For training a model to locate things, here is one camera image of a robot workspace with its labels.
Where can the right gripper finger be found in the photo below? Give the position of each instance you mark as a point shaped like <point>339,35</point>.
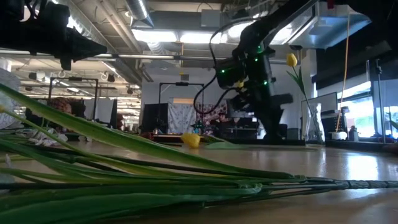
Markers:
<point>273,124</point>
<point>264,124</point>

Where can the yellow tulip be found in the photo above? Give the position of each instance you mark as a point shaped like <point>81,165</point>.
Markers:
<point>291,59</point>
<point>190,140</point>

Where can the white flower sprig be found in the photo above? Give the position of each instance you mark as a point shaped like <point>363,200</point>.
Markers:
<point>46,141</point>

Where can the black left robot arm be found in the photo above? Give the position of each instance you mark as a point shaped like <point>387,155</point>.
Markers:
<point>37,34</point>

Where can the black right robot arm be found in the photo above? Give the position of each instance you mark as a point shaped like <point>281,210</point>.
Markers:
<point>264,28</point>

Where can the tall clear glass vase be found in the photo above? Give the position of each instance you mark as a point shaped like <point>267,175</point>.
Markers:
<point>311,130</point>

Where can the pink dotted cloth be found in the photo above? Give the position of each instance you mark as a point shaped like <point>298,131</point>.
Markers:
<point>214,110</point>

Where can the computer monitor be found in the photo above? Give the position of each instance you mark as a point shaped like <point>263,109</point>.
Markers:
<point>326,102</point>

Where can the grey ceiling pipe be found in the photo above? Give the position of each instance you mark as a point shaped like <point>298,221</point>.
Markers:
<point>140,56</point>

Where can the person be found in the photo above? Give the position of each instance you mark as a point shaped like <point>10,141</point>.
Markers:
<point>63,107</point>
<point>120,121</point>

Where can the white round container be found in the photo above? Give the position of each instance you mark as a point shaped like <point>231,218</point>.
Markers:
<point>338,135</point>

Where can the white panel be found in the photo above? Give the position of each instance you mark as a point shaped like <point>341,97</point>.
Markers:
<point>102,110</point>

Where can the ceiling light panel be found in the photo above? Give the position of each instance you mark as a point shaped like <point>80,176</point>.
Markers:
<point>155,35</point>

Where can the dark bottle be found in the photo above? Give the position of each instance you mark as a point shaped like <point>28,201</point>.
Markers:
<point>353,133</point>

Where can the white floral cloth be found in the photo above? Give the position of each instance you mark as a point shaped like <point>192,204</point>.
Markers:
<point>182,119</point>

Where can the green flower stems foreground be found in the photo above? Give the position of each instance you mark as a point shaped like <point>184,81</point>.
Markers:
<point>124,139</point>

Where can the black panel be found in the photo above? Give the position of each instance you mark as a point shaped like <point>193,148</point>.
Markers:
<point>154,118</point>

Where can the large metal air duct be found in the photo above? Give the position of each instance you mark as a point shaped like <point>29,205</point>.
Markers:
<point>326,31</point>

